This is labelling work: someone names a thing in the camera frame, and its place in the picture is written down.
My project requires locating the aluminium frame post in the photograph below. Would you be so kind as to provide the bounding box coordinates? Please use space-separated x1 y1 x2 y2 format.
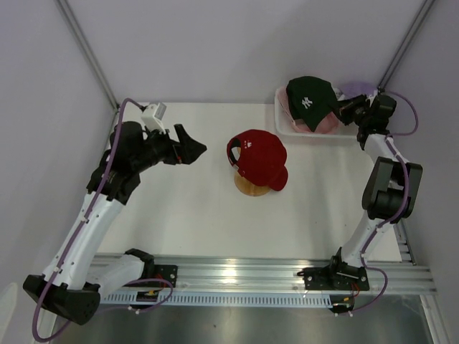
377 0 437 89
54 0 119 111

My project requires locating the white perforated plastic basket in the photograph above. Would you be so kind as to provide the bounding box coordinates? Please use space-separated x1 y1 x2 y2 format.
274 87 358 140

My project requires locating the dark green NY baseball cap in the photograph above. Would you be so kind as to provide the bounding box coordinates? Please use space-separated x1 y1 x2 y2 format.
286 76 339 132

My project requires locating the white slotted cable duct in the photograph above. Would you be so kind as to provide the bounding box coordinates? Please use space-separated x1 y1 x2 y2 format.
101 290 332 309

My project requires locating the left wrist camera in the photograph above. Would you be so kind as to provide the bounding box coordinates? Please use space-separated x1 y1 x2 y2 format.
141 102 166 134

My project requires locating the right aluminium frame post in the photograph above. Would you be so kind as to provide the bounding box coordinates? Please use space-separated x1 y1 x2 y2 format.
377 0 437 89

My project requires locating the aluminium mounting rail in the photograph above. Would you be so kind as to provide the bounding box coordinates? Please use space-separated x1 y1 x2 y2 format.
89 253 438 296

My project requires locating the pink baseball cap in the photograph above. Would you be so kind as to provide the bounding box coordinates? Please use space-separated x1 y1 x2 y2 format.
278 87 339 134

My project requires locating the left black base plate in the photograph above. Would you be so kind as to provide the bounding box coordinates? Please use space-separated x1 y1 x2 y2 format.
141 264 179 288

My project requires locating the lavender LA baseball cap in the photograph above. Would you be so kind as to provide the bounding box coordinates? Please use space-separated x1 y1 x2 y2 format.
339 81 378 98

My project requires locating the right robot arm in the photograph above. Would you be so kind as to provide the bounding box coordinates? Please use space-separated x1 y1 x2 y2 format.
326 94 422 290

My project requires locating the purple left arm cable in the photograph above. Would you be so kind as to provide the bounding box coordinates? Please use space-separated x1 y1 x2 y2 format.
31 97 173 342

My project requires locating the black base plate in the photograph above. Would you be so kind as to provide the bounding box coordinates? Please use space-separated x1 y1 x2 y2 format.
141 264 179 288
297 266 370 291

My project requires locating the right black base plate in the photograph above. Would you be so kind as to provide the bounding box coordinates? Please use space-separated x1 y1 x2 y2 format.
297 266 370 291

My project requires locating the wooden hat stand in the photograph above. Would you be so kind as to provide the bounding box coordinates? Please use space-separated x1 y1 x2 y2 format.
229 145 273 198

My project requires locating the left aluminium frame post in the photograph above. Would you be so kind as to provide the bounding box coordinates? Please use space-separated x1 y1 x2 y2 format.
54 0 119 111

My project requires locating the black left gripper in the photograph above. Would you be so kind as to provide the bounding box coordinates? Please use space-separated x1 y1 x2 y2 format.
131 124 206 173

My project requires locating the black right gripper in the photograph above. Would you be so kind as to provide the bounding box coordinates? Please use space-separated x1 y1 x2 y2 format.
327 94 372 128

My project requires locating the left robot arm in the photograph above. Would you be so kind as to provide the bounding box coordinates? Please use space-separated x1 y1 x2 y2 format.
23 121 207 325

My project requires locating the red LA baseball cap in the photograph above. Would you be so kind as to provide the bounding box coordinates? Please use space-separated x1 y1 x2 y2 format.
226 129 288 191

